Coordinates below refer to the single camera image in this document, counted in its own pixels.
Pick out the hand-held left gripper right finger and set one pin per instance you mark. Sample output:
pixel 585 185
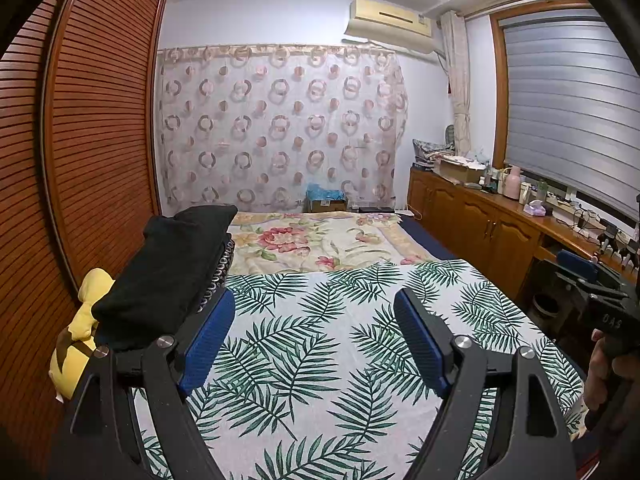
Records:
pixel 422 345

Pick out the open cardboard box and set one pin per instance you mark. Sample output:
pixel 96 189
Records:
pixel 457 171

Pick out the navy gold-circle patterned folded cloth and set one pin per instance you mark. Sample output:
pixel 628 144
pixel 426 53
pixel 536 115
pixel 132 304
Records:
pixel 217 270

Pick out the patterned folded fabric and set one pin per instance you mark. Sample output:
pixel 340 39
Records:
pixel 432 152

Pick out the grey window blind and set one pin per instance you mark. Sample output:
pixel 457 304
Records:
pixel 565 110

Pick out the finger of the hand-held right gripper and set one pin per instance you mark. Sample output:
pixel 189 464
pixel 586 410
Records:
pixel 577 265

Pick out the green bottle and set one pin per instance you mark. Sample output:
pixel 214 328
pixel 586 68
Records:
pixel 543 191

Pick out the beige window curtain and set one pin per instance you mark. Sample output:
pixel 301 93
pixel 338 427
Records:
pixel 460 85

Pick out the navy mattress cover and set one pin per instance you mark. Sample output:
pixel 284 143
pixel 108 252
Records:
pixel 425 235

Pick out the wall air conditioner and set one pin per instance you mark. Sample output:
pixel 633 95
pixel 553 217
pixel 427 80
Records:
pixel 390 22

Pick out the purple tissue box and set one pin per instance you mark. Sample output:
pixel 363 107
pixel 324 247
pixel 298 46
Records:
pixel 537 208

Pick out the floral blanket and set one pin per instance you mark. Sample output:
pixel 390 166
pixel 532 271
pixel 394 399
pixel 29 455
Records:
pixel 300 240

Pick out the pink thermos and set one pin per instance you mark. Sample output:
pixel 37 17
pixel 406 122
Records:
pixel 512 185

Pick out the yellow plush toy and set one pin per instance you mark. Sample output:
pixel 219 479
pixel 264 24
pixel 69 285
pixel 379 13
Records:
pixel 75 355

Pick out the small cardboard box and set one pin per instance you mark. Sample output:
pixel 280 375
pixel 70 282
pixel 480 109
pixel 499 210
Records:
pixel 327 206

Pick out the wooden louvered wardrobe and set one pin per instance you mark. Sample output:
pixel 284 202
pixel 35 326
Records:
pixel 100 110

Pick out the green leaf print sheet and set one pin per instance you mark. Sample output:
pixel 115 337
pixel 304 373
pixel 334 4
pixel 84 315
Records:
pixel 310 340

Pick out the grey trash bin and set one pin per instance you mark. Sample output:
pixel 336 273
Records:
pixel 546 307

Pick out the black printed t-shirt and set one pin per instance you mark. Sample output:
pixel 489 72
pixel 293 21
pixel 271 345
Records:
pixel 165 270

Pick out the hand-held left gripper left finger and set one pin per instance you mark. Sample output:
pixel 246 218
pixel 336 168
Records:
pixel 207 340

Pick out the wooden cabinet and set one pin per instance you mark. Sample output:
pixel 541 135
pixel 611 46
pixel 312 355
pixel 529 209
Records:
pixel 480 225

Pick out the circle patterned sheer curtain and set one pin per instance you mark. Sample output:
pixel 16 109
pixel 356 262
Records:
pixel 275 125

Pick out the person's right hand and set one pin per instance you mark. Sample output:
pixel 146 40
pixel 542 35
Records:
pixel 597 370

